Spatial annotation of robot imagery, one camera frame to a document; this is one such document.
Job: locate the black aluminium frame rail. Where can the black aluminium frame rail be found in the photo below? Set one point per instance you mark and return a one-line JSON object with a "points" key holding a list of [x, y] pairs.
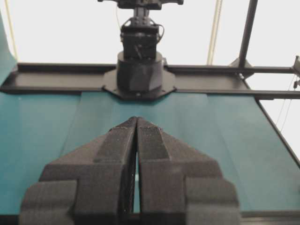
{"points": [[76, 78]]}

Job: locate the black vertical frame post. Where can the black vertical frame post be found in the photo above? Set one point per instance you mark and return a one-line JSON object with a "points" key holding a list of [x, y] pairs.
{"points": [[247, 32]]}

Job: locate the teal table mat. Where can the teal table mat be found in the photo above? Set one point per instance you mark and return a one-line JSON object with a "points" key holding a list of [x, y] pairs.
{"points": [[36, 129]]}

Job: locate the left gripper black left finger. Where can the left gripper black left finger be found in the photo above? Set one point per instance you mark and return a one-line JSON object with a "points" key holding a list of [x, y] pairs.
{"points": [[93, 184]]}

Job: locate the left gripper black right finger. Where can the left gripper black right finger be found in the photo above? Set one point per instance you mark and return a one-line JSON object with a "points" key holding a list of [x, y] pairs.
{"points": [[180, 185]]}

